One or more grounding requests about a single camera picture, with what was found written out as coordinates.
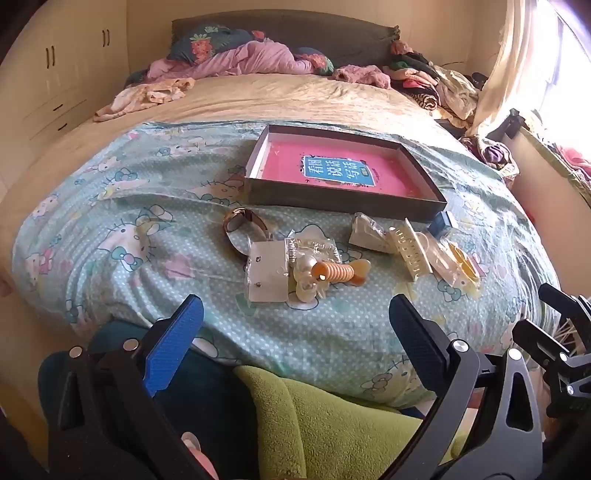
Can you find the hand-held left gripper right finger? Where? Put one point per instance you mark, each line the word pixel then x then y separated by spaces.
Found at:
pixel 415 341

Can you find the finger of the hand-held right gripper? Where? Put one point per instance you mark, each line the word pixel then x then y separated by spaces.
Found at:
pixel 561 297
pixel 540 339

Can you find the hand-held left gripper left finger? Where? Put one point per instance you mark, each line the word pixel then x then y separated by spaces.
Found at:
pixel 173 341

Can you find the cream hair claw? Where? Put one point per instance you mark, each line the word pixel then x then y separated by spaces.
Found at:
pixel 408 249

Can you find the white earring card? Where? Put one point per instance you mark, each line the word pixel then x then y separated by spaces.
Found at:
pixel 268 272

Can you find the clear bag of silver jewelry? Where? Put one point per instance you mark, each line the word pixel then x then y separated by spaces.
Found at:
pixel 367 233

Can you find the pearl hair clip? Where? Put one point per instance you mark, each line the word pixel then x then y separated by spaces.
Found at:
pixel 304 270

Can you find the clear bag of earrings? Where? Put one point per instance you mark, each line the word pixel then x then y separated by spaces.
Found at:
pixel 318 251

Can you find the grey box pink inside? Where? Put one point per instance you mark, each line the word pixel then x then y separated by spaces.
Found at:
pixel 286 166

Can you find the cartoon cat printed blanket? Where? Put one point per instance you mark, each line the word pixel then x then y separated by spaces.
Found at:
pixel 138 295

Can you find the teal cloth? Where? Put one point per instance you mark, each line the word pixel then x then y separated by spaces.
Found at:
pixel 207 406

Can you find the yellow accessory in clear bag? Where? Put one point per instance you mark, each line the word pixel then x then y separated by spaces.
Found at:
pixel 461 265

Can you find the small blue box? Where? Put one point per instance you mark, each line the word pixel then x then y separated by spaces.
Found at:
pixel 441 225

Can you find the green fleece garment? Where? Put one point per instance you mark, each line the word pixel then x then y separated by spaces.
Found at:
pixel 323 424

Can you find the purple garment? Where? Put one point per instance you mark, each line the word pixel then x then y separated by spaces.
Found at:
pixel 494 154

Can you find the cream curtain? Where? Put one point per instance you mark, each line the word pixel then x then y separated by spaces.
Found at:
pixel 508 69

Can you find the peach printed garment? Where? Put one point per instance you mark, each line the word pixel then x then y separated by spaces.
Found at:
pixel 147 94

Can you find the pile of clothes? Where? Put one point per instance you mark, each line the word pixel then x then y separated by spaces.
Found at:
pixel 429 78

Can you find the beige bedsheet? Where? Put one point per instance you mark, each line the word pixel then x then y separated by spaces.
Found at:
pixel 277 101

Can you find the pink fuzzy garment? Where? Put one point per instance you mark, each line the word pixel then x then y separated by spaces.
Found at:
pixel 364 76

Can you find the cream wardrobe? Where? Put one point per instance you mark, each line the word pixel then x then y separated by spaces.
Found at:
pixel 69 69

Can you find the dark blue floral pillow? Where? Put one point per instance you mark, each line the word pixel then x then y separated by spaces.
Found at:
pixel 318 64
pixel 203 44

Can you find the pink crumpled blanket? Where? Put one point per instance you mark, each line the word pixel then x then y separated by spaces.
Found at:
pixel 249 57

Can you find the grey padded headboard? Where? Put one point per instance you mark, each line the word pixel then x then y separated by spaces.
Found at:
pixel 323 32

